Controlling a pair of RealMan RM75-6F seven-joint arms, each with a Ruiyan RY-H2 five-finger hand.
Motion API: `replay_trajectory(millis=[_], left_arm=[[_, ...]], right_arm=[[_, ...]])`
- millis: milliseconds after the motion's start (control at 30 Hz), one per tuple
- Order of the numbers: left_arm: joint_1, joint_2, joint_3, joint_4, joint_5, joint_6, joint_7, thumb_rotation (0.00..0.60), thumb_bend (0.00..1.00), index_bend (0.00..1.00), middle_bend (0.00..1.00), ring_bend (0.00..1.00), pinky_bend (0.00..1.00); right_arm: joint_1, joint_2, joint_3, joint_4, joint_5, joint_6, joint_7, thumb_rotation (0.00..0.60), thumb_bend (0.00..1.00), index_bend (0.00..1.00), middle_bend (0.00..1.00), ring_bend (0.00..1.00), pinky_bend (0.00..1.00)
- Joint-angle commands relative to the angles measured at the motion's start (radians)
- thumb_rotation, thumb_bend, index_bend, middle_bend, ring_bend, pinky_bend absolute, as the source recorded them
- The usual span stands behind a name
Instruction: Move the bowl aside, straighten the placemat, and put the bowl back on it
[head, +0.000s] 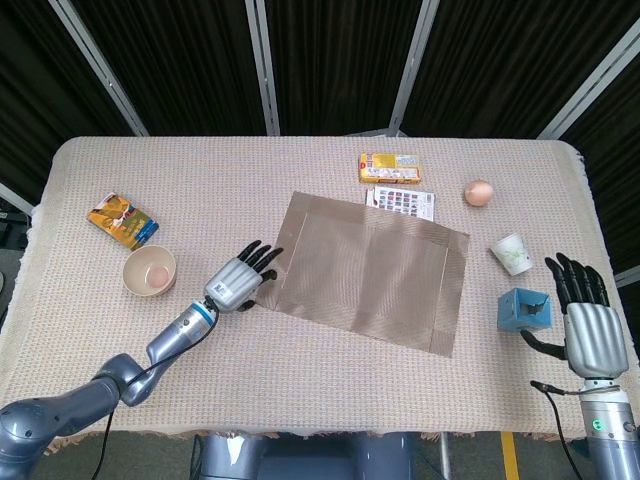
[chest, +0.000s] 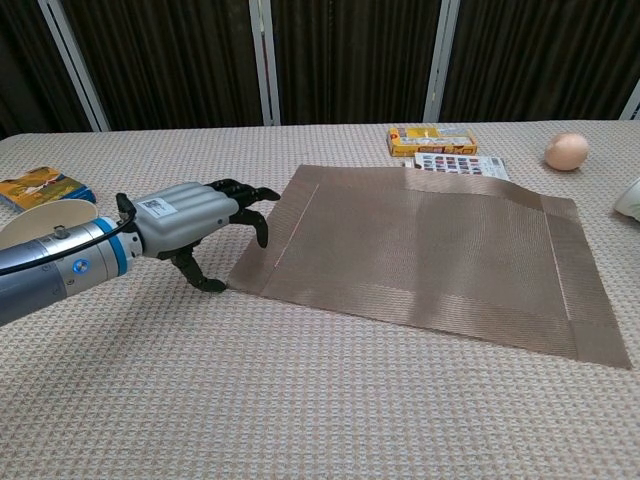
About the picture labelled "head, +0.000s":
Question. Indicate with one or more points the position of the white paper cup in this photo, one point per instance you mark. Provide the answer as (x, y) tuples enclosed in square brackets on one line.
[(512, 255)]

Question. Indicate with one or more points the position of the yellow and blue snack packet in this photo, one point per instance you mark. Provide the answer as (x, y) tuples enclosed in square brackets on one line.
[(122, 222)]

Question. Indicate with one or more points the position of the white screen frame post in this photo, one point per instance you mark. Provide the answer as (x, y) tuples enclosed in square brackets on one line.
[(100, 70), (412, 70), (262, 70), (15, 197), (630, 277), (590, 82)]

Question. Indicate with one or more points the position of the beige woven tablecloth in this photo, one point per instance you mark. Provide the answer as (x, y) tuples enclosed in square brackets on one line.
[(225, 175)]

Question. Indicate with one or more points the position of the right silver and black hand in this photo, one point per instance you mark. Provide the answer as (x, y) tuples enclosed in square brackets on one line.
[(595, 340)]

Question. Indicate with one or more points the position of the left silver and black hand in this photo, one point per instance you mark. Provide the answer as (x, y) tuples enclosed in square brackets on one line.
[(232, 285)]

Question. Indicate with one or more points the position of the dark pleated screen panel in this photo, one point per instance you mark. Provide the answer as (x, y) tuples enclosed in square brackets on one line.
[(40, 100), (620, 175), (185, 65), (335, 65), (500, 60)]

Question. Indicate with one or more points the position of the yellow cardboard box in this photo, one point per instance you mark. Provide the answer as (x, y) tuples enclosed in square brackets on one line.
[(390, 167)]

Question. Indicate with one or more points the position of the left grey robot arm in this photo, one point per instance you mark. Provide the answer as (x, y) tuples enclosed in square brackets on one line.
[(175, 335)]

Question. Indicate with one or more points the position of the blue cube box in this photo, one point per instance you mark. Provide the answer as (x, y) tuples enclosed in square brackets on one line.
[(507, 312)]

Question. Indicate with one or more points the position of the light brown bowl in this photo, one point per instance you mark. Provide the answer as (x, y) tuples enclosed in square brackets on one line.
[(145, 265)]

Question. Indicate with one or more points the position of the metal table leg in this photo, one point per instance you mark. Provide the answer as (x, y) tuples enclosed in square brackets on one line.
[(444, 460)]

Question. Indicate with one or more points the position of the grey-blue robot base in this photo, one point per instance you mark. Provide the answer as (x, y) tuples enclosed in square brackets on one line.
[(300, 460)]

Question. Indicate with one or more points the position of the peach coloured egg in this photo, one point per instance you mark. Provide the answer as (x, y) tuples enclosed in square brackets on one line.
[(479, 193)]

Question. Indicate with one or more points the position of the white box with coloured squares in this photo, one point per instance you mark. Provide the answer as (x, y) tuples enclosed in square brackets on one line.
[(400, 200)]

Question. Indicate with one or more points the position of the brown woven placemat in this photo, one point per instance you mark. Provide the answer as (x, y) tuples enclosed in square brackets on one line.
[(370, 280)]

